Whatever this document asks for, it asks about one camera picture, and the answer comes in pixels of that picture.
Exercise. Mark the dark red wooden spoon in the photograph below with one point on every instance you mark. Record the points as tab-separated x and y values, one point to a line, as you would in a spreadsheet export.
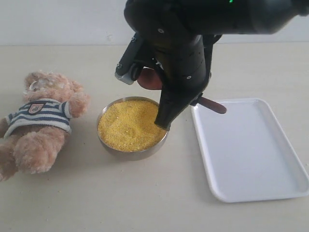
148	79

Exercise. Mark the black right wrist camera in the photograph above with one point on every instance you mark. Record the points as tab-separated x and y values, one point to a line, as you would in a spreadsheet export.
130	63

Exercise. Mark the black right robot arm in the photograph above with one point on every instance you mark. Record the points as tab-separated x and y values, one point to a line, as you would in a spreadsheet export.
175	38

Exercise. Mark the tan teddy bear striped shirt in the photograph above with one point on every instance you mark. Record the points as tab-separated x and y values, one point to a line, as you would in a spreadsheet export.
37	131

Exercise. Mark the yellow millet grain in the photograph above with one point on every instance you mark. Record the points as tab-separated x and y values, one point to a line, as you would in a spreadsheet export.
129	126

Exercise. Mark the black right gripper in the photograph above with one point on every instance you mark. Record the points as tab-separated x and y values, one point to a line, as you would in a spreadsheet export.
184	72

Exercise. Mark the steel bowl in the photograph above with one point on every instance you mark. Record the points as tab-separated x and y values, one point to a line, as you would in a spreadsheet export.
139	155

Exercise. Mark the white rectangular plastic tray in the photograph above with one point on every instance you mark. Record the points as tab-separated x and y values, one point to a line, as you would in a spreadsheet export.
246	154

